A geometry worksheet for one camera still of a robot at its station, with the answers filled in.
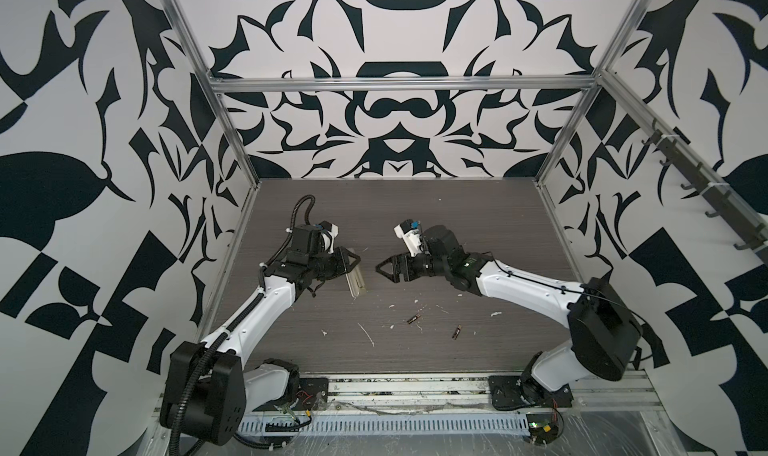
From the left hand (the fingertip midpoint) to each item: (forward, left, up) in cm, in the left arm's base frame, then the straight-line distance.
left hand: (359, 254), depth 82 cm
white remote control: (-7, +1, -2) cm, 7 cm away
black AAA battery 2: (-17, -27, -15) cm, 35 cm away
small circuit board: (-39, -43, -16) cm, 60 cm away
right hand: (-4, -7, +1) cm, 8 cm away
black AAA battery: (-13, -14, -14) cm, 24 cm away
